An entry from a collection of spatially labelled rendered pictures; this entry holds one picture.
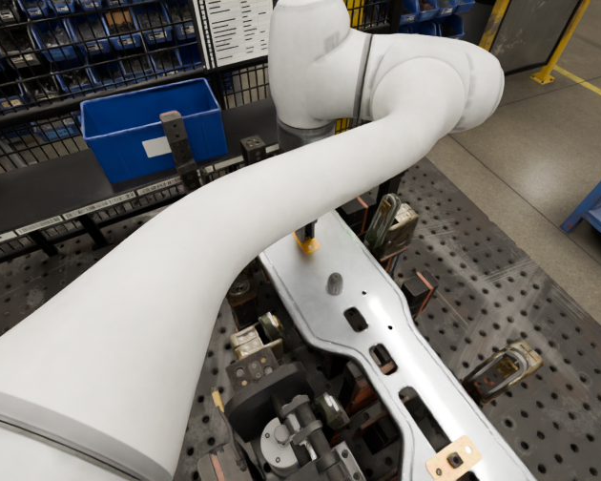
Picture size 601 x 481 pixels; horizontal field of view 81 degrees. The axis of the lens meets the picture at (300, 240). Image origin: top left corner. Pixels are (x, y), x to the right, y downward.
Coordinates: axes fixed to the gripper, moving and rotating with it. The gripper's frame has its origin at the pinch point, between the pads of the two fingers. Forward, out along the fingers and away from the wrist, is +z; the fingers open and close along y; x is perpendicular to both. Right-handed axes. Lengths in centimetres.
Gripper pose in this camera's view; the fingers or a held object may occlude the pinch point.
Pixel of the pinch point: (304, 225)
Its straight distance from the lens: 73.2
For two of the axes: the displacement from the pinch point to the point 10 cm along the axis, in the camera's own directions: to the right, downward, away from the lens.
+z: 0.0, 6.2, 7.9
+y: 8.8, -3.7, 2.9
